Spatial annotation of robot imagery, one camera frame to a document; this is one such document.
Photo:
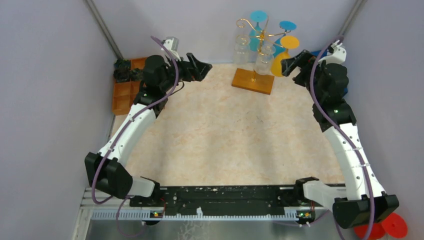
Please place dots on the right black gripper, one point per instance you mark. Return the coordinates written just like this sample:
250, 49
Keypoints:
302, 62

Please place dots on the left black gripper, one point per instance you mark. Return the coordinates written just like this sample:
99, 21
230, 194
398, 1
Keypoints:
190, 66

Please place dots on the yellow plastic wine glass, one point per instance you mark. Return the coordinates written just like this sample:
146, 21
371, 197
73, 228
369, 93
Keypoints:
287, 42

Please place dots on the clear ribbed wine glass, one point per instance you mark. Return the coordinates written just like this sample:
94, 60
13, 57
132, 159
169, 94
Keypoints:
264, 59

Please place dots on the gold wire glass rack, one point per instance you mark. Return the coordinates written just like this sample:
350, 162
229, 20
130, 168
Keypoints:
249, 79

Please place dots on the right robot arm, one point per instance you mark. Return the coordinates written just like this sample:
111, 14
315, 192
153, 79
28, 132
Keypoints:
364, 199

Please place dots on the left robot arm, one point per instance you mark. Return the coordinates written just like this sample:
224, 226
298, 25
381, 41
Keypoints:
105, 169

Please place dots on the blue plastic wine glass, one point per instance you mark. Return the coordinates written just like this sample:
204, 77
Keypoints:
257, 17

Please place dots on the red plastic wine glass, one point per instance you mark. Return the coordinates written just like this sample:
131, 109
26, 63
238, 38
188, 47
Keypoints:
394, 227

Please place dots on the black parts in tray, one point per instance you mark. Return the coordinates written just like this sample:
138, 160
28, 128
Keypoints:
124, 73

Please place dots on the orange compartment tray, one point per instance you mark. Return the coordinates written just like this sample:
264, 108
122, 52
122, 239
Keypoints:
124, 93

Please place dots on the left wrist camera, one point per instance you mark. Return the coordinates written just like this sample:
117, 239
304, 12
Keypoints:
171, 44

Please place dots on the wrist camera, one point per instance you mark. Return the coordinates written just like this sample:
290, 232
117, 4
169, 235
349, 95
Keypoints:
171, 44
336, 54

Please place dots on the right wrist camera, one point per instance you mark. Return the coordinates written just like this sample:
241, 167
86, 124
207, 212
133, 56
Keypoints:
336, 54

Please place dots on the black mounting base rail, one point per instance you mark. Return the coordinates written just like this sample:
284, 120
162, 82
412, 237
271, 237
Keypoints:
225, 200

